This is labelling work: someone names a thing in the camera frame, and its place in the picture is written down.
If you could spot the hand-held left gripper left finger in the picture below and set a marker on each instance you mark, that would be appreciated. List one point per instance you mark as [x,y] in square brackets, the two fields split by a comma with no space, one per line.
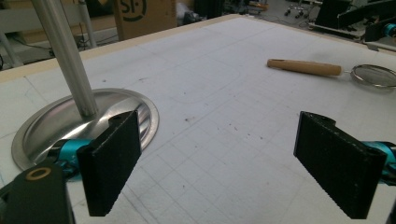
[109,168]

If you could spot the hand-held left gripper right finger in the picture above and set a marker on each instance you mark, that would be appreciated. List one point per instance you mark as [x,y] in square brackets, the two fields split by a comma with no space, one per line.
[339,168]

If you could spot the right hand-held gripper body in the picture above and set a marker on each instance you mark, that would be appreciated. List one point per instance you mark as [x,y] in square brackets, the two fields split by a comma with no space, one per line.
[381,31]

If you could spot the metal stand pole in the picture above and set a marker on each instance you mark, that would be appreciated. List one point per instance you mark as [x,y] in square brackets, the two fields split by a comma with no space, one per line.
[46,28]

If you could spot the brown cardboard box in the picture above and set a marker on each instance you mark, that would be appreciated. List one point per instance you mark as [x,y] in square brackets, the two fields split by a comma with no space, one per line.
[144,17]

